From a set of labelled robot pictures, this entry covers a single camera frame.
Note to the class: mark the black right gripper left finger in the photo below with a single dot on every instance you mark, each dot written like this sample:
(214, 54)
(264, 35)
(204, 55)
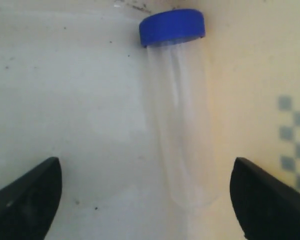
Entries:
(29, 204)

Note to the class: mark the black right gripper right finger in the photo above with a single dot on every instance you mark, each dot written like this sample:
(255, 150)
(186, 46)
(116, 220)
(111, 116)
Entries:
(265, 207)

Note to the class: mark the blue-capped tube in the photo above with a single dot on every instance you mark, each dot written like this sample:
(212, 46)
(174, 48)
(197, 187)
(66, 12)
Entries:
(173, 42)

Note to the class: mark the cream plastic bin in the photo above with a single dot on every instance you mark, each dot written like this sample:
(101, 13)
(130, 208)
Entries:
(73, 84)

